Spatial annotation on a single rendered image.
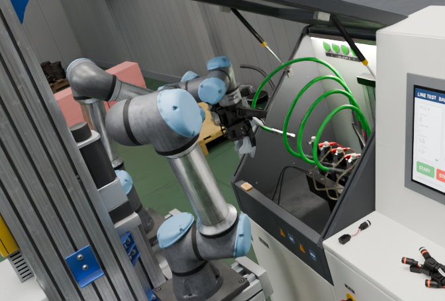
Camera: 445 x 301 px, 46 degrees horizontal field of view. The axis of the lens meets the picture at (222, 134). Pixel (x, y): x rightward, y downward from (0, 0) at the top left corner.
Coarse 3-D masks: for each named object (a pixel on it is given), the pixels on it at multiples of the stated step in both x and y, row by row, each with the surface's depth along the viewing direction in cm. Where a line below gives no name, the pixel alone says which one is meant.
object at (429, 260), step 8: (424, 248) 146; (424, 256) 143; (408, 264) 143; (416, 264) 142; (424, 264) 139; (432, 264) 137; (440, 264) 139; (416, 272) 143; (424, 272) 139; (432, 272) 138; (440, 272) 136; (432, 280) 136; (440, 280) 134
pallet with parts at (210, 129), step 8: (240, 88) 527; (200, 104) 586; (208, 112) 553; (208, 120) 532; (216, 120) 505; (208, 128) 512; (216, 128) 506; (200, 136) 500; (208, 136) 502; (216, 136) 498; (200, 144) 492; (208, 152) 498
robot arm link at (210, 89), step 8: (216, 72) 160; (224, 72) 162; (192, 80) 160; (200, 80) 158; (208, 80) 155; (216, 80) 155; (224, 80) 159; (192, 88) 158; (200, 88) 155; (208, 88) 154; (216, 88) 154; (224, 88) 157; (200, 96) 156; (208, 96) 155; (216, 96) 155
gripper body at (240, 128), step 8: (240, 104) 170; (224, 112) 170; (232, 112) 172; (224, 120) 172; (232, 120) 172; (240, 120) 172; (248, 120) 173; (224, 128) 175; (232, 128) 171; (240, 128) 172; (224, 136) 178; (232, 136) 172; (240, 136) 173
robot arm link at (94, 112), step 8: (72, 64) 188; (96, 64) 193; (72, 88) 188; (80, 96) 187; (80, 104) 191; (88, 104) 190; (96, 104) 191; (104, 104) 195; (88, 112) 191; (96, 112) 191; (104, 112) 194; (88, 120) 192; (96, 120) 192; (104, 120) 194; (96, 128) 193; (104, 128) 194; (104, 136) 195; (104, 144) 195; (112, 144) 198; (112, 152) 198; (112, 160) 198; (120, 160) 201; (120, 168) 200
